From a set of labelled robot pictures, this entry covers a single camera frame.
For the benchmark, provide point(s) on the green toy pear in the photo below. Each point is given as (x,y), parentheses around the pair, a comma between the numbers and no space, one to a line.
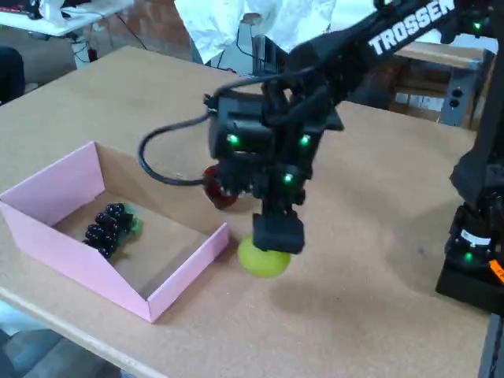
(260,264)

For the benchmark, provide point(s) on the white office desk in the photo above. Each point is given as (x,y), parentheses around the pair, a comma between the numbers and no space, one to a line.
(90,12)

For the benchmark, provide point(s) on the pink cardboard box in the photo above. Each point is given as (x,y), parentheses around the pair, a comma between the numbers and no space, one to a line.
(71,260)

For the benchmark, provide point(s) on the black toy grapes bunch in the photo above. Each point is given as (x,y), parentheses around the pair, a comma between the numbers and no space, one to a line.
(104,232)

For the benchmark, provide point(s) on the wooden workbench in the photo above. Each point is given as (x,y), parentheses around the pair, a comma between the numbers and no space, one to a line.
(429,53)

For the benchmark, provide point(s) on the grey post with sockets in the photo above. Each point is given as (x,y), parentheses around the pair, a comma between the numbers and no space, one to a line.
(456,98)

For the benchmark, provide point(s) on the small black camera box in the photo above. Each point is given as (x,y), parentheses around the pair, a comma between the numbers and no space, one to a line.
(238,177)

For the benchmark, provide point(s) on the red toy apple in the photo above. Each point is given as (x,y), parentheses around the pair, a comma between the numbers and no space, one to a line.
(214,195)

